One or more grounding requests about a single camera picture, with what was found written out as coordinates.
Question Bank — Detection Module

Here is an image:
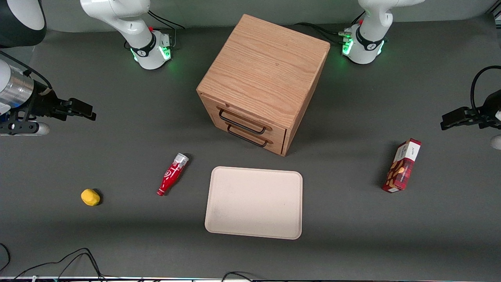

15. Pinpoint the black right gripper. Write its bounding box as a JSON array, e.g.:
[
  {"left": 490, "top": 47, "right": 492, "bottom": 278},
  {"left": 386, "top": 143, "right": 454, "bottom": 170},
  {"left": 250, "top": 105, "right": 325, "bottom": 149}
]
[{"left": 23, "top": 81, "right": 97, "bottom": 121}]

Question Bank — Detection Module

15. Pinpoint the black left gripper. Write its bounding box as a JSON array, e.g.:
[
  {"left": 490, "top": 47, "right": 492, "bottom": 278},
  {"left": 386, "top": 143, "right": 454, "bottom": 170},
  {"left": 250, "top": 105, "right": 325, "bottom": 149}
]
[{"left": 440, "top": 89, "right": 501, "bottom": 131}]

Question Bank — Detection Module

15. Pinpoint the beige plastic tray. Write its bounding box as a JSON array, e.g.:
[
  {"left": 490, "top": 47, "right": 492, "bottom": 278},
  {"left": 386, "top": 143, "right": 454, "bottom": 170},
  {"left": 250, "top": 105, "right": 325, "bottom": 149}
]
[{"left": 205, "top": 166, "right": 303, "bottom": 240}]

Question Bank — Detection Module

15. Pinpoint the red cookie box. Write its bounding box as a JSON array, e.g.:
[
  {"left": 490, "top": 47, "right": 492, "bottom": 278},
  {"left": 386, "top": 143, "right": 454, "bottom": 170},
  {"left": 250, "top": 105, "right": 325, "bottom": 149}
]
[{"left": 382, "top": 138, "right": 422, "bottom": 193}]

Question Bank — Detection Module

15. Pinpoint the yellow lemon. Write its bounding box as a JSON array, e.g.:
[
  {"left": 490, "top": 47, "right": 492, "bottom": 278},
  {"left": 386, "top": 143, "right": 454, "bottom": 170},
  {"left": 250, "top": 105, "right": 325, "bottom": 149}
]
[{"left": 81, "top": 189, "right": 101, "bottom": 206}]

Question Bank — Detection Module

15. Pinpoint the wooden drawer cabinet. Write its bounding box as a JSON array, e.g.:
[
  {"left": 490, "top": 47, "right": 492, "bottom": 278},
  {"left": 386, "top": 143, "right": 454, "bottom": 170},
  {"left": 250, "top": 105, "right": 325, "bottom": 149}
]
[{"left": 196, "top": 14, "right": 330, "bottom": 157}]

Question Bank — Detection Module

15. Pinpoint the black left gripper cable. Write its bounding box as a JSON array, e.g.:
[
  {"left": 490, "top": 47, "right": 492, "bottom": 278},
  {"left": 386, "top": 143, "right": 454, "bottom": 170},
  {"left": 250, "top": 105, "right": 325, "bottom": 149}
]
[{"left": 471, "top": 66, "right": 501, "bottom": 115}]

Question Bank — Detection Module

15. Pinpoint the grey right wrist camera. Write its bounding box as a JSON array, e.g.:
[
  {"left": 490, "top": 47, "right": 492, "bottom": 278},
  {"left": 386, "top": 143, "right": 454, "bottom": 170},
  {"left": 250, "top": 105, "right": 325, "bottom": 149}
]
[{"left": 0, "top": 121, "right": 50, "bottom": 136}]

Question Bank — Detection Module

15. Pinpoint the black right arm base cable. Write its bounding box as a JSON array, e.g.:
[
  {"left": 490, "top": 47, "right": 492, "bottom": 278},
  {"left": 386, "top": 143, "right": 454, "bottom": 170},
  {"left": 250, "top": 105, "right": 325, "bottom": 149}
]
[{"left": 148, "top": 10, "right": 185, "bottom": 48}]

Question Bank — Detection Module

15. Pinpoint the black arm base cable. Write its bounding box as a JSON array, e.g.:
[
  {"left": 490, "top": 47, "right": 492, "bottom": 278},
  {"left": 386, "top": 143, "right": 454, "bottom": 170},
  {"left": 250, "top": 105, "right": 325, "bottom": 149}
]
[
  {"left": 148, "top": 10, "right": 185, "bottom": 48},
  {"left": 294, "top": 12, "right": 365, "bottom": 44}
]

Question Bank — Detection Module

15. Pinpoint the black floor cable bundle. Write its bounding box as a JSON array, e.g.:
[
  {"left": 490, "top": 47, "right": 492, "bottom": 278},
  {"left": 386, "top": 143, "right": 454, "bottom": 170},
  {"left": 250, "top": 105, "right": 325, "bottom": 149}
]
[{"left": 12, "top": 248, "right": 107, "bottom": 281}]

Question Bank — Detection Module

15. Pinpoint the black wire drawer handle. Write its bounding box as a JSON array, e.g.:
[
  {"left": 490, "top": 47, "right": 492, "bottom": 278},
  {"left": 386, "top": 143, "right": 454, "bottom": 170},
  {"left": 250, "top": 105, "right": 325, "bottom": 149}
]
[
  {"left": 227, "top": 125, "right": 269, "bottom": 148},
  {"left": 218, "top": 108, "right": 267, "bottom": 135}
]

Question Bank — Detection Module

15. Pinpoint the black left arm base cable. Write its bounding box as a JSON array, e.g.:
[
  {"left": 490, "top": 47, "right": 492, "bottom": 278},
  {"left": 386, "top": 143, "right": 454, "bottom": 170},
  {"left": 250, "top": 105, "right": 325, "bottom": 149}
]
[{"left": 294, "top": 12, "right": 365, "bottom": 44}]

